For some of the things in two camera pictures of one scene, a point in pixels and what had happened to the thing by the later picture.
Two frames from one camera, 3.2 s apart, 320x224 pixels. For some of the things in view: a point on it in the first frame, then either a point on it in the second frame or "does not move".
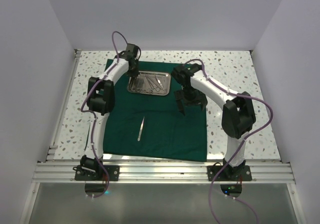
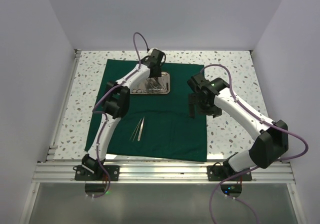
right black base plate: (231, 173) does not move
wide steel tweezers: (140, 129) does not move
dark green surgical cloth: (154, 126) does not move
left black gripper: (135, 73) -> (158, 73)
